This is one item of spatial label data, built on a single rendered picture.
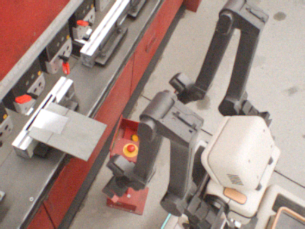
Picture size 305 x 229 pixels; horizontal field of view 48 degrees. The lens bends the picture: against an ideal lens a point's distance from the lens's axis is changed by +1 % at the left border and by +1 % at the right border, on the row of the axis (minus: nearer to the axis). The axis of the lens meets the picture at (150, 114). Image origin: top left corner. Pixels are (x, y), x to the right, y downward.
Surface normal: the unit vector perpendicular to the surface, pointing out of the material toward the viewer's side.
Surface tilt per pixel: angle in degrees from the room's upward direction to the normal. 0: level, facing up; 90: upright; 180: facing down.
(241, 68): 90
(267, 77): 0
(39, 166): 0
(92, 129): 0
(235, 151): 42
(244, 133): 35
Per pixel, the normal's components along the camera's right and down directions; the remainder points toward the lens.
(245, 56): -0.47, 0.71
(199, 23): 0.11, -0.54
